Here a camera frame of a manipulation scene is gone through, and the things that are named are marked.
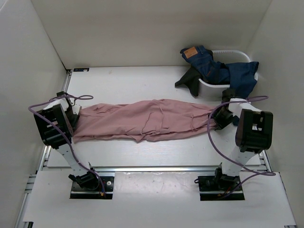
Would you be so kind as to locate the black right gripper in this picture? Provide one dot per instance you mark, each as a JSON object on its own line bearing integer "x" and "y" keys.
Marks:
{"x": 222, "y": 124}

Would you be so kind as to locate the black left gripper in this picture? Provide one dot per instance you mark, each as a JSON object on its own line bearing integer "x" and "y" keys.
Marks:
{"x": 74, "y": 122}

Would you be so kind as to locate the pink trousers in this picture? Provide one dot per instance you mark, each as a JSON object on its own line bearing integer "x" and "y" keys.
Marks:
{"x": 150, "y": 120}

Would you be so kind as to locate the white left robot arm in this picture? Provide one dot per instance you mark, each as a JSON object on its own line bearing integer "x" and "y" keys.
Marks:
{"x": 56, "y": 120}

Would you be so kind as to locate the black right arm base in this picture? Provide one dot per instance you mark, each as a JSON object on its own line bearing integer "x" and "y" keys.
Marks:
{"x": 213, "y": 187}

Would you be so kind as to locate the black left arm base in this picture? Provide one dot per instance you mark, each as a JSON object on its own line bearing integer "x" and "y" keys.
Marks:
{"x": 91, "y": 188}

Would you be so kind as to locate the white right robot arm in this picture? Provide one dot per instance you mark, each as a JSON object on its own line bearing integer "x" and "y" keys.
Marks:
{"x": 253, "y": 135}

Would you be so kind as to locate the black trousers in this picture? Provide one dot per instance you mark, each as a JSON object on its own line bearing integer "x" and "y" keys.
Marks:
{"x": 191, "y": 80}

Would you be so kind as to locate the white laundry basket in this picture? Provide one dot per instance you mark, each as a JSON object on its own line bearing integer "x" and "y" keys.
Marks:
{"x": 214, "y": 92}

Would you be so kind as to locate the blue denim jeans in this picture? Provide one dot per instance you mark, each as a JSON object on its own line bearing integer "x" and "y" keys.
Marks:
{"x": 240, "y": 75}

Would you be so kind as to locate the black corner label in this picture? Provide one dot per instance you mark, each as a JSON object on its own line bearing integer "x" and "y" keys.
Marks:
{"x": 81, "y": 69}

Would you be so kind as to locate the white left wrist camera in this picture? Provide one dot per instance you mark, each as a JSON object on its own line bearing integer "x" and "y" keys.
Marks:
{"x": 76, "y": 109}

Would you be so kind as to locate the aluminium front rail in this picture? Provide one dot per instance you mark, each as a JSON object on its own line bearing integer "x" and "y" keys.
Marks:
{"x": 156, "y": 169}

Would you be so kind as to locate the aluminium left rail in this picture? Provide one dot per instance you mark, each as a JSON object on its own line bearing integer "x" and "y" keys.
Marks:
{"x": 28, "y": 189}

